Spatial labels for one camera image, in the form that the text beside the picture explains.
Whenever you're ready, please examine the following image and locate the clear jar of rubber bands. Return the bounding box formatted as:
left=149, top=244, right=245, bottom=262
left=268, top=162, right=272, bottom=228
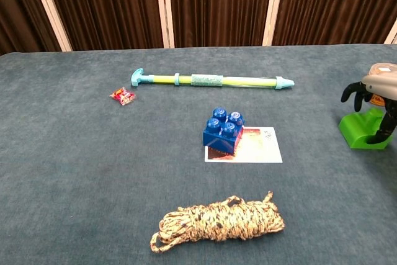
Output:
left=370, top=62, right=397, bottom=104

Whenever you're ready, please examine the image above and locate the red candy packet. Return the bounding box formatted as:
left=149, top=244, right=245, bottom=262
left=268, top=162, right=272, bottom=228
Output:
left=109, top=86, right=137, bottom=106

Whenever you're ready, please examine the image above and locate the brown curtain partition panel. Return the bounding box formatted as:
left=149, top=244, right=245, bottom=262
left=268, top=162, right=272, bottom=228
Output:
left=384, top=22, right=397, bottom=45
left=266, top=0, right=397, bottom=47
left=161, top=0, right=280, bottom=49
left=0, top=0, right=65, bottom=56
left=29, top=0, right=170, bottom=52

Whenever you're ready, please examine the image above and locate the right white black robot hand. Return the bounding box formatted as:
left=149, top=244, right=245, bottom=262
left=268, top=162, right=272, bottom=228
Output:
left=341, top=74, right=397, bottom=145

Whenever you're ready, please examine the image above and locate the white photo card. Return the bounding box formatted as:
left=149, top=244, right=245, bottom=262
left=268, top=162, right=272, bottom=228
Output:
left=204, top=127, right=283, bottom=164

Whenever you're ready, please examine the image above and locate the teal yellow water pump toy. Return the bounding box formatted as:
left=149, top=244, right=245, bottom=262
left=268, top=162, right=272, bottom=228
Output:
left=130, top=68, right=295, bottom=91

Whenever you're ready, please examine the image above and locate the beige speckled rope bundle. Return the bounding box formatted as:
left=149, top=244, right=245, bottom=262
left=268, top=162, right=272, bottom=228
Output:
left=149, top=191, right=285, bottom=254

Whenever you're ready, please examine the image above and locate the blue four-stud building block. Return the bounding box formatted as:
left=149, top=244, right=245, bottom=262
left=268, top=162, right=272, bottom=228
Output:
left=203, top=107, right=246, bottom=156

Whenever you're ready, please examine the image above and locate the green two-stud building block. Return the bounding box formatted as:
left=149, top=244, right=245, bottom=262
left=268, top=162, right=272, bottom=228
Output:
left=338, top=107, right=390, bottom=150

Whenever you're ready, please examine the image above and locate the blue felt table cloth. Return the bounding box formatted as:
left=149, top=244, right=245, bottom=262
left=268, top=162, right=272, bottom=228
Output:
left=0, top=43, right=397, bottom=265

